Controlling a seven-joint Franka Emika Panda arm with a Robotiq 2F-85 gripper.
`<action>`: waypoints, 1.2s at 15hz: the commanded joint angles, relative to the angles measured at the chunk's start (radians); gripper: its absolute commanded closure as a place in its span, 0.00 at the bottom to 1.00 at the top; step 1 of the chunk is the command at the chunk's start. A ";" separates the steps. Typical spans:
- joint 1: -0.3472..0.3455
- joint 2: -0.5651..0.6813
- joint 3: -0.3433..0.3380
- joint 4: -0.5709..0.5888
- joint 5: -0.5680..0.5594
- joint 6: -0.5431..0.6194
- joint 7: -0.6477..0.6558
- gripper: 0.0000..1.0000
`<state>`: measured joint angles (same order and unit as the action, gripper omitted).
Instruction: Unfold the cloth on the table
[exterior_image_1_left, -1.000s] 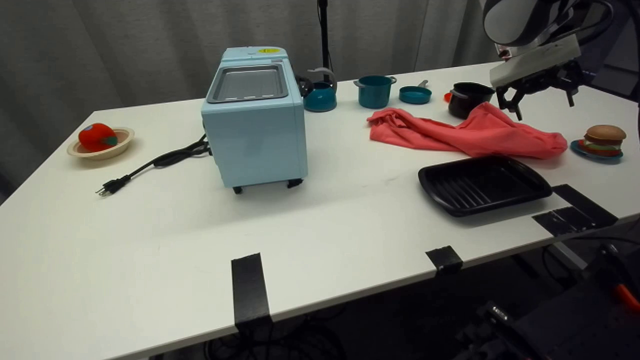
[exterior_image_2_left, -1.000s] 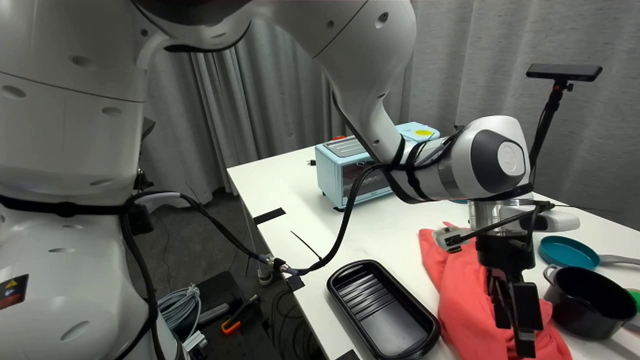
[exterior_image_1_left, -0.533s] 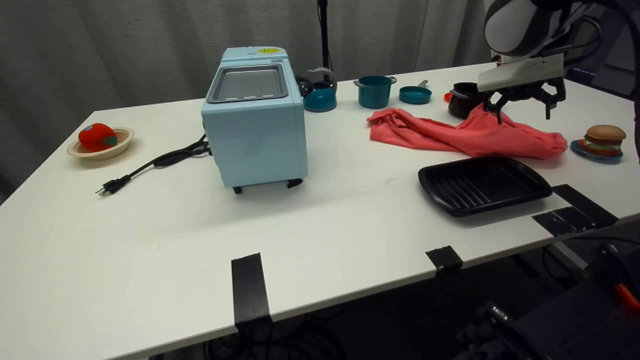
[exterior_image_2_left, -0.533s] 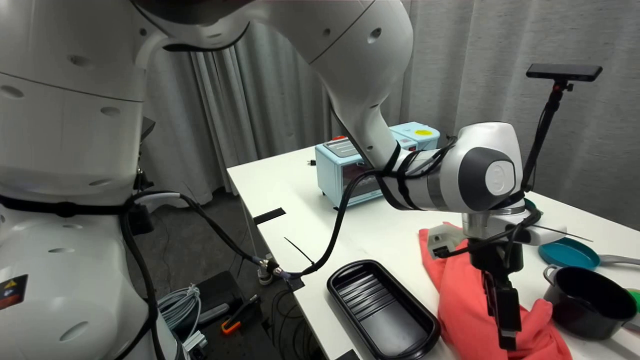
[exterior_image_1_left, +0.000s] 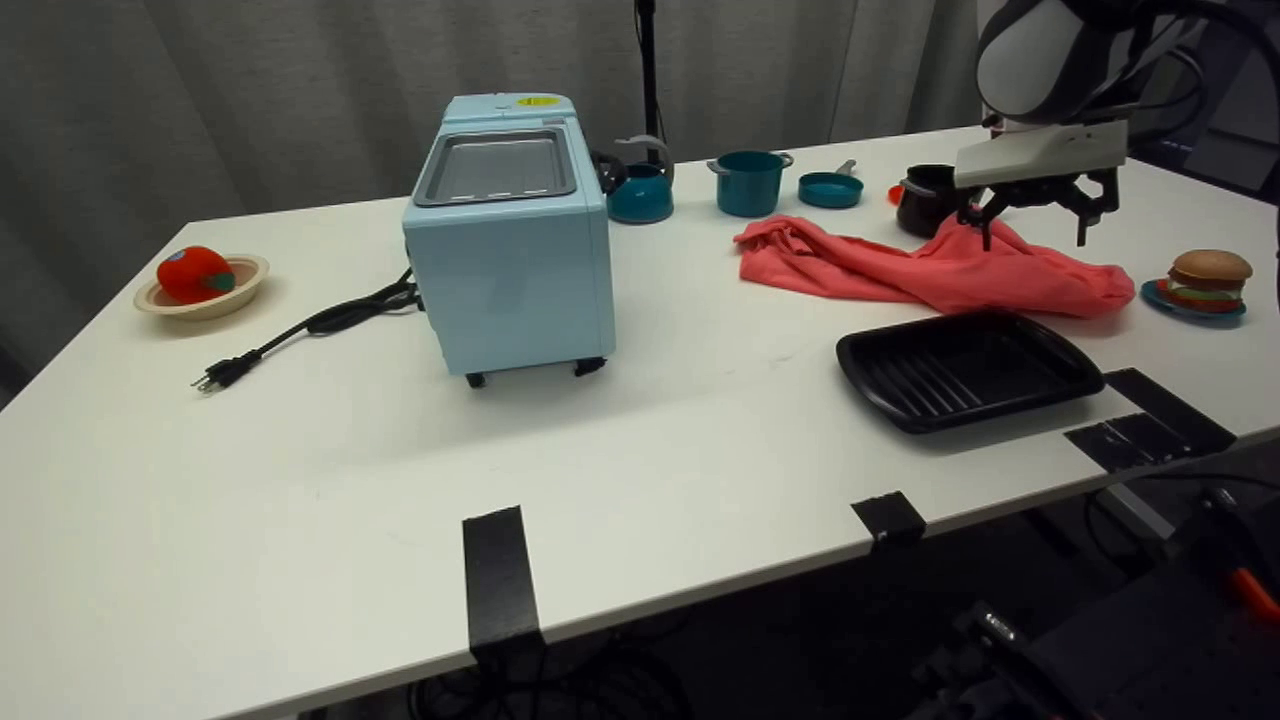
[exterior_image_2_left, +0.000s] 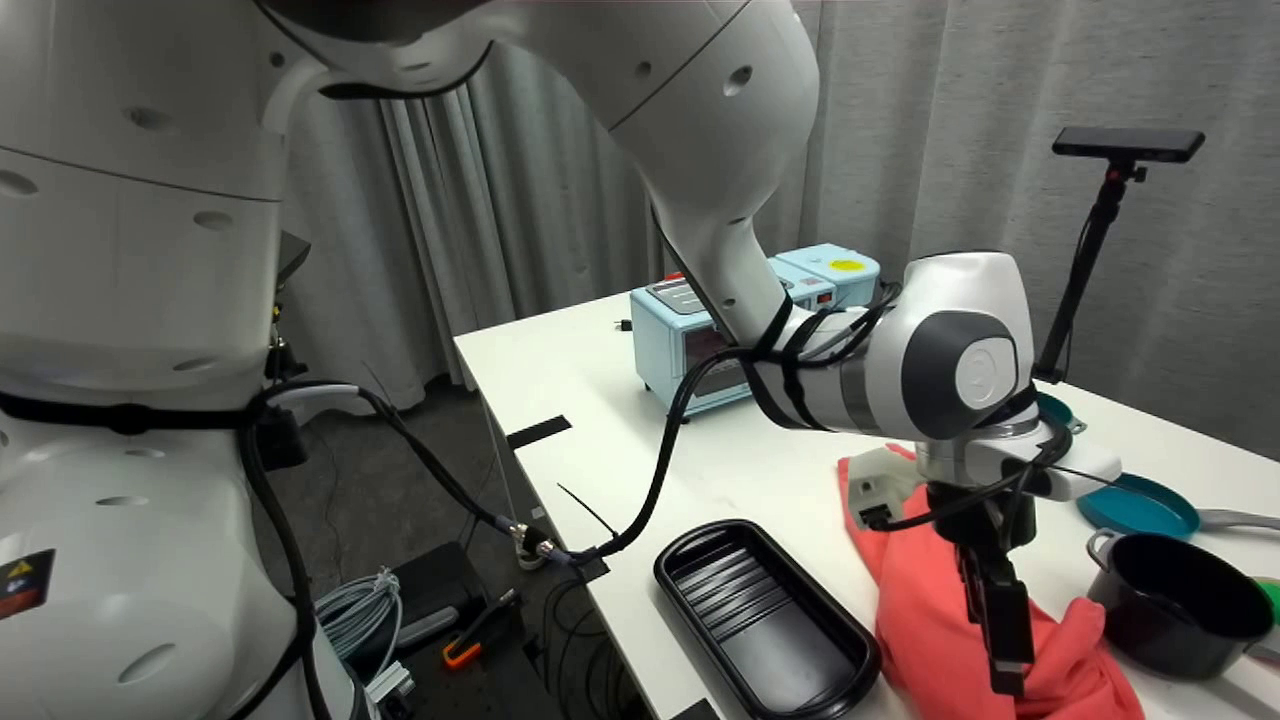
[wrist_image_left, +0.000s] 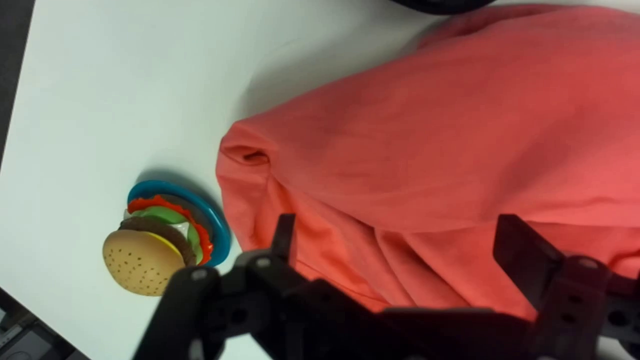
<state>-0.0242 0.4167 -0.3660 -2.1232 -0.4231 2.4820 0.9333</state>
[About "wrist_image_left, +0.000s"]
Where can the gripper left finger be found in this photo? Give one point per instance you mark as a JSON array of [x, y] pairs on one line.
[[260, 295]]

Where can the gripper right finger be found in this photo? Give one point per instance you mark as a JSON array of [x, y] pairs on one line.
[[565, 285]]

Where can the red cloth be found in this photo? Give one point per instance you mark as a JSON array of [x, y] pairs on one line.
[[440, 150]]

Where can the blue plate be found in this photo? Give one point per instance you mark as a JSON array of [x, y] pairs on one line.
[[212, 220]]

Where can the toy burger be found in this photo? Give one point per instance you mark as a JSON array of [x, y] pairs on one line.
[[155, 245]]

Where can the black round object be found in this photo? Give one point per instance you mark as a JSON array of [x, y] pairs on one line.
[[440, 4]]

